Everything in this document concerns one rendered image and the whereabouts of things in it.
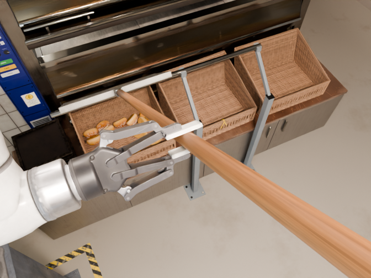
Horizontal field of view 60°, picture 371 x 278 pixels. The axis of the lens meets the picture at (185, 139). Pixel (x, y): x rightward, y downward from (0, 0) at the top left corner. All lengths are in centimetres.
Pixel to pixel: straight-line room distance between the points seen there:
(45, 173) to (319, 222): 40
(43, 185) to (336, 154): 279
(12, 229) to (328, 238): 43
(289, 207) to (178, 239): 225
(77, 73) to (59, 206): 159
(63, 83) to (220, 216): 150
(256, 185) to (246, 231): 225
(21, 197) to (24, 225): 4
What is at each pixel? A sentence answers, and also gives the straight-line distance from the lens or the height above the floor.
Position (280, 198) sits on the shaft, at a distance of 32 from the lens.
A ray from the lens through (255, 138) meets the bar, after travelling 235.
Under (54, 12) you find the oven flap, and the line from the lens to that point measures 178.
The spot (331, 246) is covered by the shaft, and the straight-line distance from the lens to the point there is 27.
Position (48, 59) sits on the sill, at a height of 118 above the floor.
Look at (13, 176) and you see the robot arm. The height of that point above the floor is 202.
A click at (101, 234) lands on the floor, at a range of 262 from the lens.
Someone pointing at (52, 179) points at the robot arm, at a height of 200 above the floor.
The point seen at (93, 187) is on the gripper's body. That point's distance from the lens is 53.
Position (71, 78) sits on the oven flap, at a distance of 208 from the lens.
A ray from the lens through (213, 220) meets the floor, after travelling 258.
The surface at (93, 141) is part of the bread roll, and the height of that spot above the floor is 64.
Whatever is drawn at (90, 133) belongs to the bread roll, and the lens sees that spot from 225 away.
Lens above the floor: 244
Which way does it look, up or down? 57 degrees down
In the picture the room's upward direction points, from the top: straight up
